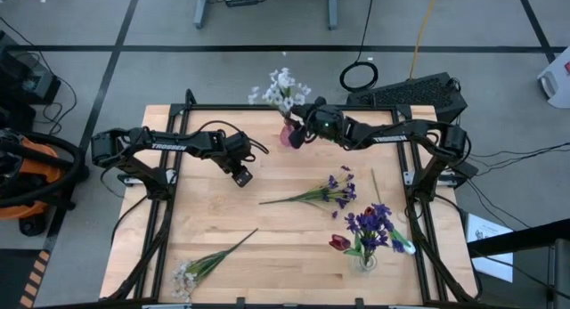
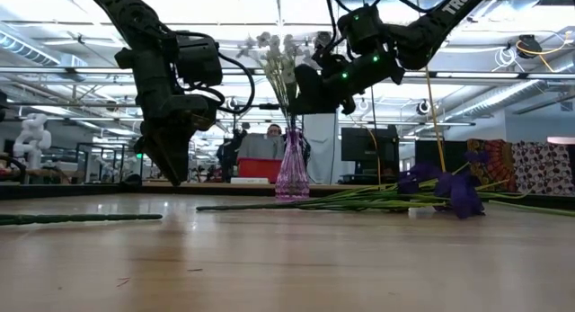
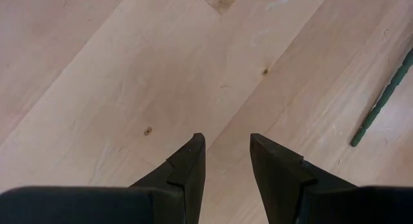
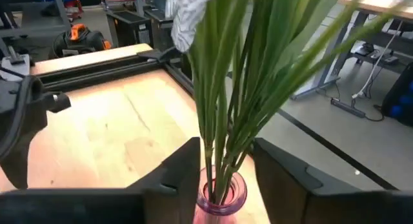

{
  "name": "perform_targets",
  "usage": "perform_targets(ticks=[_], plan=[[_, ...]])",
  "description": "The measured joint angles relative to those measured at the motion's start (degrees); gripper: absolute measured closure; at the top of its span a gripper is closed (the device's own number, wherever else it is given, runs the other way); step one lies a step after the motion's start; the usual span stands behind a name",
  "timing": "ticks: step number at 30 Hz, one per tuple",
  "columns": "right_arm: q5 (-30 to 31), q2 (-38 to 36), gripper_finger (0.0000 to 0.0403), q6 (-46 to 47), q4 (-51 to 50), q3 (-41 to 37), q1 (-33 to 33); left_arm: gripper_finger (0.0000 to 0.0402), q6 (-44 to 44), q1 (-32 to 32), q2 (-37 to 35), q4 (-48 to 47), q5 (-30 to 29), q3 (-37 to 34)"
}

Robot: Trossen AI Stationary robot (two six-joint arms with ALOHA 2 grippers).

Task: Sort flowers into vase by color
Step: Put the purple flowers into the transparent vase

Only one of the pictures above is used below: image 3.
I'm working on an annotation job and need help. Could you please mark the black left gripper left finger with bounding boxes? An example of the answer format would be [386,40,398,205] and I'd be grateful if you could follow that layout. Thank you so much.
[0,132,207,224]

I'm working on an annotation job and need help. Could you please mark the purple artificial flower spray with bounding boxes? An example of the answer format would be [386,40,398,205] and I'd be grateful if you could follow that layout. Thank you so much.
[350,48,413,148]

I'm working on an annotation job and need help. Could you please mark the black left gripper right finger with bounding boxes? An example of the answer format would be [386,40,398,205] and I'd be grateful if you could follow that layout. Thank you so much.
[249,132,413,224]

